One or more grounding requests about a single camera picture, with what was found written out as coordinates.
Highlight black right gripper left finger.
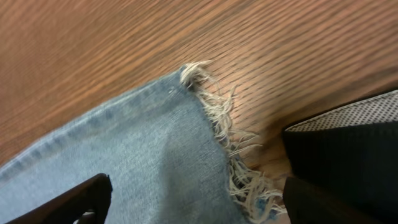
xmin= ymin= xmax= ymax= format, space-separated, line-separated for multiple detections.
xmin=10 ymin=173 xmax=113 ymax=224

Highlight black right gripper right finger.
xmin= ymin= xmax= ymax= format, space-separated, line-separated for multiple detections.
xmin=283 ymin=177 xmax=380 ymax=224

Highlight light blue denim jeans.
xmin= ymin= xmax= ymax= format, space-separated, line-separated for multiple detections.
xmin=1 ymin=62 xmax=285 ymax=223

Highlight black garment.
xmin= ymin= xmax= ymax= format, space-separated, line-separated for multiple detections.
xmin=282 ymin=91 xmax=397 ymax=223

